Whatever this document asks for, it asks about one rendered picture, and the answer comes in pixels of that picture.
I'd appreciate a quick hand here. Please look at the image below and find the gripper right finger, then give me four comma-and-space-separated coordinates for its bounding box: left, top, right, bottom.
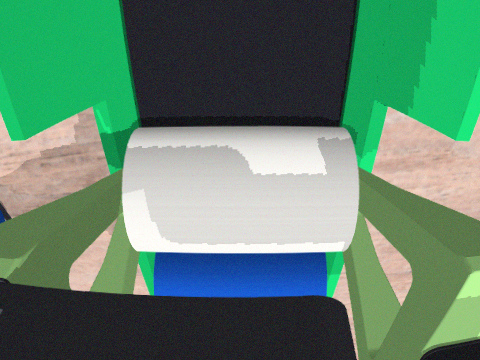
342, 167, 480, 360

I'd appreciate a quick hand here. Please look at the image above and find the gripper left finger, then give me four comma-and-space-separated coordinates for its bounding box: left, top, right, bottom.
0, 168, 140, 294

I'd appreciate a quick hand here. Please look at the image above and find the white cylinder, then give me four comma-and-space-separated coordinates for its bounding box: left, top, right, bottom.
122, 126, 359, 253

